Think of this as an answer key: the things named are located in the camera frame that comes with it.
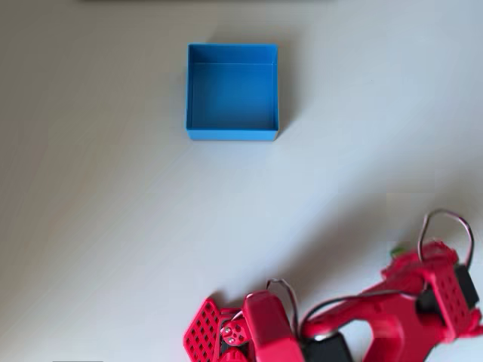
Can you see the green lego brick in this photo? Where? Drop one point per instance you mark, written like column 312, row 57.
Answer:
column 397, row 250

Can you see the red robot arm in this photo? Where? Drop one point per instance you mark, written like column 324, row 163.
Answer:
column 392, row 313

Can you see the blue box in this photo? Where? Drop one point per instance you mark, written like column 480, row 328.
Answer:
column 232, row 94

